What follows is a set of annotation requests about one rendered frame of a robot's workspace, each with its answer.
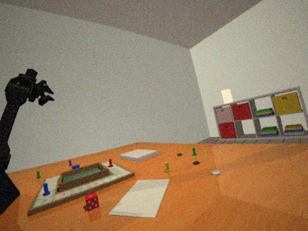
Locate red die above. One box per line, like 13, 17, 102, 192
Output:
85, 192, 99, 211

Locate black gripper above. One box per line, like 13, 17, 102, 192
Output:
31, 80, 54, 105

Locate blue pawn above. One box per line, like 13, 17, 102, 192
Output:
43, 183, 50, 196

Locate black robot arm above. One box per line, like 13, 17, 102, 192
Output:
0, 69, 38, 171

